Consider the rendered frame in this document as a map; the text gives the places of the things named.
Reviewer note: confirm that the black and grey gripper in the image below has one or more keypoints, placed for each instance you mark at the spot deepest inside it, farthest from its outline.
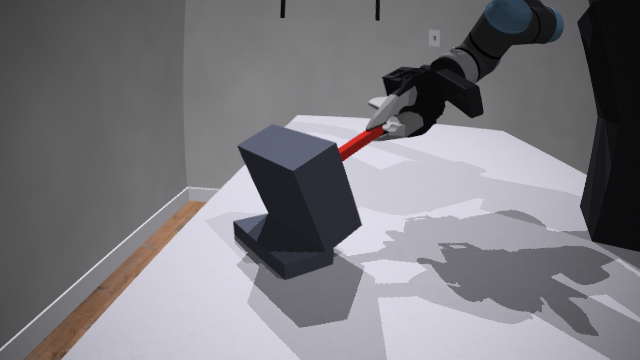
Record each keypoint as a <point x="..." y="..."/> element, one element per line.
<point x="431" y="95"/>

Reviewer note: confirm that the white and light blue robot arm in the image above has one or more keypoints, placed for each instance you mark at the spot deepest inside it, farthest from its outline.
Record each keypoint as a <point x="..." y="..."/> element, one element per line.
<point x="503" y="23"/>

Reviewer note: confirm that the red rectangular peg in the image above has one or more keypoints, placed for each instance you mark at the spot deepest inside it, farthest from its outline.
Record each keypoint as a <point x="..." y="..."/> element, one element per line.
<point x="359" y="142"/>

